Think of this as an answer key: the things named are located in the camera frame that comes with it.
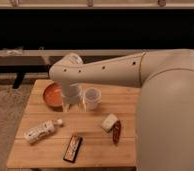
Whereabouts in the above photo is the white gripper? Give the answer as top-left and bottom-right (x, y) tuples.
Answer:
(61, 84), (86, 112)

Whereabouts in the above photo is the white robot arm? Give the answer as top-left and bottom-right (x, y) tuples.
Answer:
(49, 49), (194, 171)

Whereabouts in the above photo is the orange ceramic bowl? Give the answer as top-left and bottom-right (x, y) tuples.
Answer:
(43, 83), (63, 108)

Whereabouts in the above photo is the clear plastic cup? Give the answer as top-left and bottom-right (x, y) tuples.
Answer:
(84, 87), (101, 110)

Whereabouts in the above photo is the wooden table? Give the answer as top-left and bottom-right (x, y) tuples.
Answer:
(6, 79), (139, 169)

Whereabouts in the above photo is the dark chocolate bar wrapper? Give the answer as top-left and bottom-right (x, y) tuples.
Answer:
(63, 135), (83, 163)

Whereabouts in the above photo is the white plastic bottle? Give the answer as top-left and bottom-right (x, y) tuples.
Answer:
(23, 119), (64, 144)

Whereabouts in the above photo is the white wall rail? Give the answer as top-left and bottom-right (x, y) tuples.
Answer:
(0, 49), (139, 66)

